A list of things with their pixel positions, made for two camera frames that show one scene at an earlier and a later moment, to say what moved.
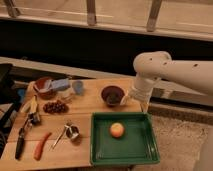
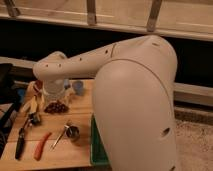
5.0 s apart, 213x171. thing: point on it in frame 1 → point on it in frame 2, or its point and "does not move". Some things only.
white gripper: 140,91 → 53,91
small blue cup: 78,86 does not move
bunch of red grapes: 55,107 does not move
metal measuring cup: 71,130 does not move
